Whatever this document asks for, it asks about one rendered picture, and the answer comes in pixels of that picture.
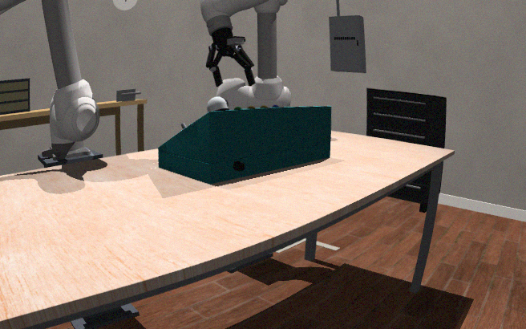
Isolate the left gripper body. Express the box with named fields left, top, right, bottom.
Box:
left=212, top=27, right=234, bottom=57

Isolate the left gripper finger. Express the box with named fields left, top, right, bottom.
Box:
left=206, top=43, right=228, bottom=87
left=230, top=45, right=256, bottom=86

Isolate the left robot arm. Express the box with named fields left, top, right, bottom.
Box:
left=200, top=0, right=291, bottom=110

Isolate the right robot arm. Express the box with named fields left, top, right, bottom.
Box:
left=41, top=0, right=99, bottom=160

